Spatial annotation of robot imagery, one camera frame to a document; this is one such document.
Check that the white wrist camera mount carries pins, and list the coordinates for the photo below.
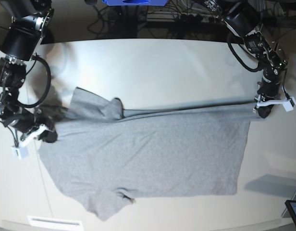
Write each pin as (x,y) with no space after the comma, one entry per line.
(288,104)
(19,150)

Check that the blue plastic box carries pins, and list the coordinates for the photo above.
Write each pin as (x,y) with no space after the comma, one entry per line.
(135,2)

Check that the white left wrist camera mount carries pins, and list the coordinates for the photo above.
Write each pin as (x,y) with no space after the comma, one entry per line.
(288,104)

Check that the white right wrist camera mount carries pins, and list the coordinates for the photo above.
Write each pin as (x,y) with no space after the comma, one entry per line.
(19,150)

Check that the black power strip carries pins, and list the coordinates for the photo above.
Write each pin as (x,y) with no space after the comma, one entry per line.
(175,17)

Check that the grey T-shirt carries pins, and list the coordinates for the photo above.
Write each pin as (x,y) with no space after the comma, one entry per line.
(105,157)

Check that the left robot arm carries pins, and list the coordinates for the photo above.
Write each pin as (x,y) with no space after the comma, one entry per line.
(244,22)

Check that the white label plate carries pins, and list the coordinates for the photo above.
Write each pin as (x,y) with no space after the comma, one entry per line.
(54,220)

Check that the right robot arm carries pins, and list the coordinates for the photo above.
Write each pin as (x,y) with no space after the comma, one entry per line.
(30,20)

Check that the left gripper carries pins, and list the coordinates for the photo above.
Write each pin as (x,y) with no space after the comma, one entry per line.
(269,90)

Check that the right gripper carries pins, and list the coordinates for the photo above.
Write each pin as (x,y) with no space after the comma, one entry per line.
(24,120)

